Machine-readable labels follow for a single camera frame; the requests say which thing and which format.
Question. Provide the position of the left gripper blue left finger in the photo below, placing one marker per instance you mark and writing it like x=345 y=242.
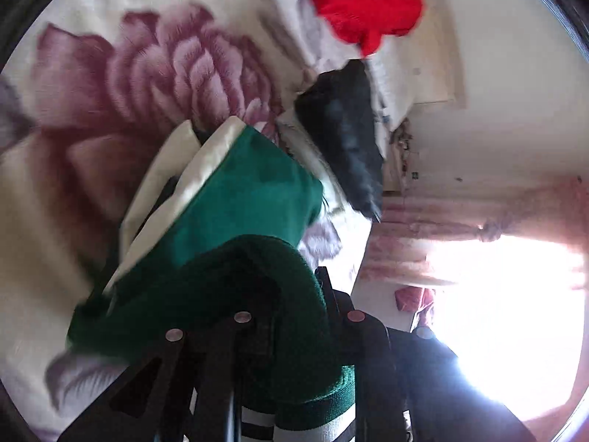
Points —
x=190 y=388

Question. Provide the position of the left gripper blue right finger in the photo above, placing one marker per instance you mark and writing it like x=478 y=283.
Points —
x=408 y=386

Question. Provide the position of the green and cream varsity jacket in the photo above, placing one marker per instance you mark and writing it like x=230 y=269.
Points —
x=214 y=234

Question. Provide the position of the pink floral curtain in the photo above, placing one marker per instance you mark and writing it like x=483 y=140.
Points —
x=505 y=285

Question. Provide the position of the folded black garment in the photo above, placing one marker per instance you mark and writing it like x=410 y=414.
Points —
x=337 y=113

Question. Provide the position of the beige bed headboard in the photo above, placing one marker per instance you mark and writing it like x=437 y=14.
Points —
x=438 y=70

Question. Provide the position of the floral purple bed blanket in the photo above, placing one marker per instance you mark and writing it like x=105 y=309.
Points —
x=88 y=95

